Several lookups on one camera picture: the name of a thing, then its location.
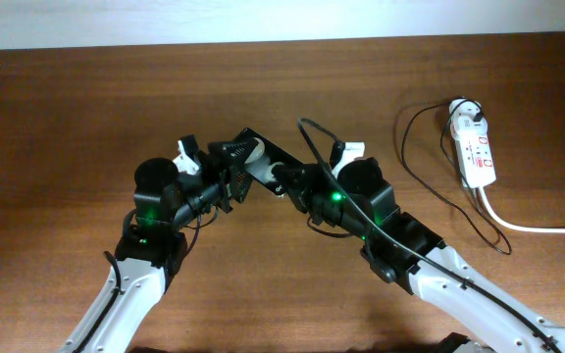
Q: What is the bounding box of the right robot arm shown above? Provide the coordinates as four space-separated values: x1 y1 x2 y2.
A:
268 158 565 353

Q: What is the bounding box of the white charger plug adapter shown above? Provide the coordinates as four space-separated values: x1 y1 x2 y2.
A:
449 98 488 140

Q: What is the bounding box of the black smartphone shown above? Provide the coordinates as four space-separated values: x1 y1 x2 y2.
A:
235 127 303 196

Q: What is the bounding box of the white power strip cord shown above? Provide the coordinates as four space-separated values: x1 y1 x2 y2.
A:
477 186 565 238

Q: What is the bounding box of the white power strip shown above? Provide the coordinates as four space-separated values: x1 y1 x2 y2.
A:
451 130 496 189

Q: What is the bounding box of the black charger cable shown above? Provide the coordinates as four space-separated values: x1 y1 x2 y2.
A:
400 99 513 257

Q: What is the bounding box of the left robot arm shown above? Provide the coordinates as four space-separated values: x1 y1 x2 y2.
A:
60 135 265 352

